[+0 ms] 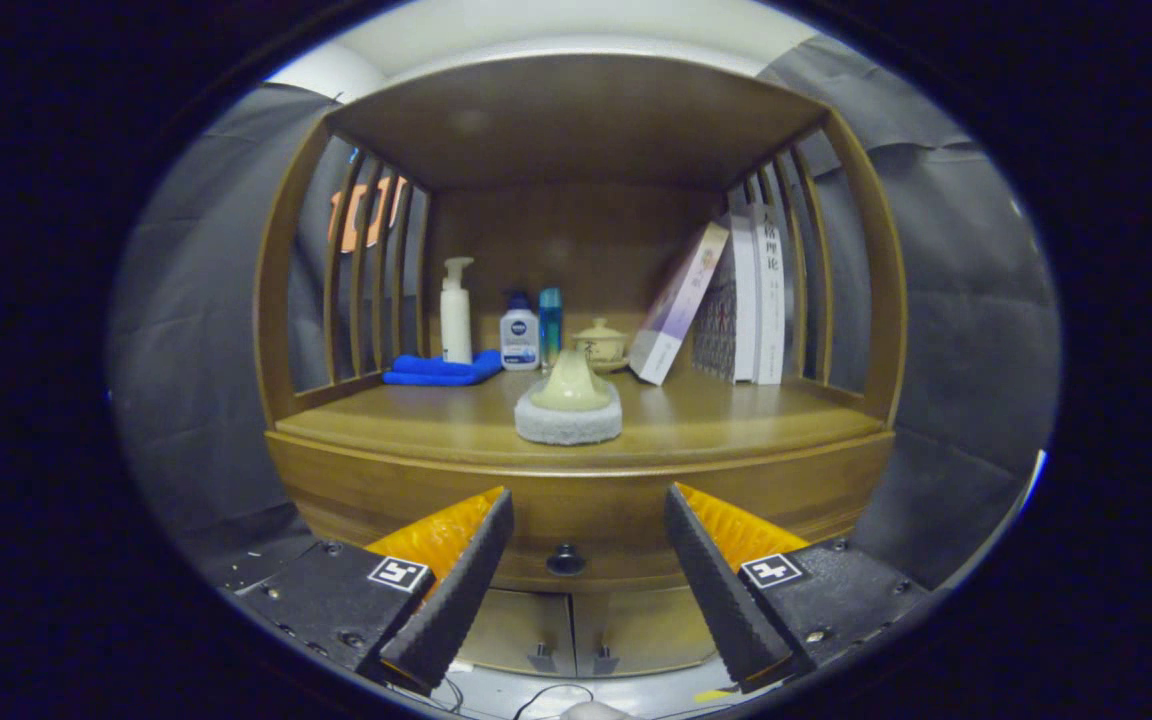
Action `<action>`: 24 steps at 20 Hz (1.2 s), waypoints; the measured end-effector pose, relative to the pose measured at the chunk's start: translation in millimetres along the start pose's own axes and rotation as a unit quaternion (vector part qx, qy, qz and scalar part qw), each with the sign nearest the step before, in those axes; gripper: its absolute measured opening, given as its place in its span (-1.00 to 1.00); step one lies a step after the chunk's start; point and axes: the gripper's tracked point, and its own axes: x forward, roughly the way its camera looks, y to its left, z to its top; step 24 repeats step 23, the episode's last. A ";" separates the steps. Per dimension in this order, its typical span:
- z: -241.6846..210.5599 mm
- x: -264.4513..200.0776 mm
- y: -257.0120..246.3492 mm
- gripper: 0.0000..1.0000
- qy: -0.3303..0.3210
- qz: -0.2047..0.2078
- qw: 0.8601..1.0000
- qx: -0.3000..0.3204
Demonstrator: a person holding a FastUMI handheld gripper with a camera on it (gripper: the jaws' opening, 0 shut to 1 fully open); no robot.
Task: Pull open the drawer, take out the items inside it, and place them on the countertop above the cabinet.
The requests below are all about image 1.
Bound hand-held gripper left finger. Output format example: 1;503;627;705
226;486;515;696

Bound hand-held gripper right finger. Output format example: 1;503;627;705
664;482;932;694

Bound brown wooden drawer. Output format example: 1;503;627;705
291;465;872;593

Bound scrub brush with green handle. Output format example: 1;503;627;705
514;350;624;446

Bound wooden cabinet door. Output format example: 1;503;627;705
456;590;577;676
571;585;719;676

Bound wooden countertop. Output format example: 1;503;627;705
274;365;887;471

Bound brown wooden cabinet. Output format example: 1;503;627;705
253;52;909;681

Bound blue folded cloth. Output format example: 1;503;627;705
382;350;504;387

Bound white bottle with dark cap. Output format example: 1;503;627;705
499;290;541;372

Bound white pump bottle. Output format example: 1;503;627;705
439;257;475;365

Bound slim teal bottle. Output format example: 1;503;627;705
538;288;564;369

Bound beige lidded tea cup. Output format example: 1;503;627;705
572;318;629;363

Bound white book with patterned cover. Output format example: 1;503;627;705
692;212;759;383

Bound purple and white book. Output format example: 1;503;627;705
628;222;730;386

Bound white book with black title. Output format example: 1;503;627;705
751;204;787;386

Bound white appliance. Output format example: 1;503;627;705
1019;450;1048;513

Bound black cables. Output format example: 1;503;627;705
436;675;597;720

